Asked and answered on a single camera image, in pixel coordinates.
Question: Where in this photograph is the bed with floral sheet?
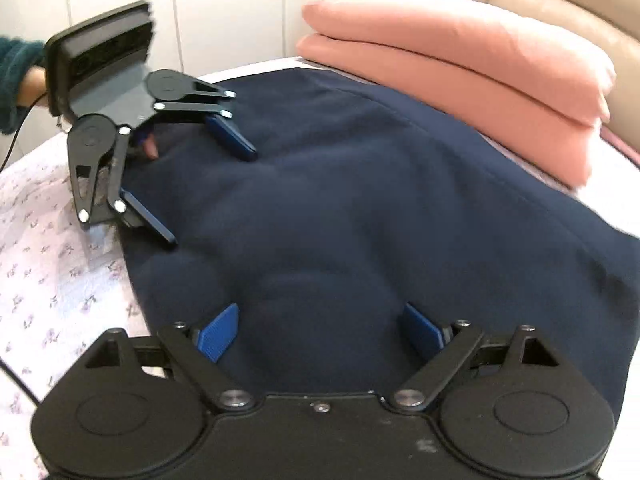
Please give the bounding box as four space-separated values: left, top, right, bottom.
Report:
0 55 640 466

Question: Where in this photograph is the person's left forearm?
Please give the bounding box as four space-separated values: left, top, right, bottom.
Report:
0 36 46 135

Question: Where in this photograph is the dark navy striped hoodie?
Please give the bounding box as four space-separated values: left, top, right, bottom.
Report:
117 66 640 413

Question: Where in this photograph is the person's left hand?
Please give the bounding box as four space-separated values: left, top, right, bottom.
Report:
17 66 51 109

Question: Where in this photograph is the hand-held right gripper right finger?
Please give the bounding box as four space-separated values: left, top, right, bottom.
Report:
384 302 572 411

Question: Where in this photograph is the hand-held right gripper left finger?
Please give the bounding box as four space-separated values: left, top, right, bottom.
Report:
75 302 262 411

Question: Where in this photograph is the pink pillow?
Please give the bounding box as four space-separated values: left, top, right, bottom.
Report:
296 35 609 189
301 0 617 129

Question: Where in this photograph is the black cable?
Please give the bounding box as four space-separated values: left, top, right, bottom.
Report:
0 357 42 407
0 91 49 171

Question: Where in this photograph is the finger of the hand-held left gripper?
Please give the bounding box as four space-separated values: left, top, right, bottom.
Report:
69 127 179 251
152 77 259 163

